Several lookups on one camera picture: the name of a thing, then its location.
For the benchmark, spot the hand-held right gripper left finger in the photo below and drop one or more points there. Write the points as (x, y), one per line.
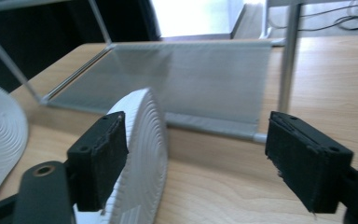
(98, 165)

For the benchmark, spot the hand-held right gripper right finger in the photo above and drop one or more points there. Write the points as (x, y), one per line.
(307, 165)

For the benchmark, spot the dark curtain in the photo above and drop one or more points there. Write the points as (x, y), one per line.
(49, 34)

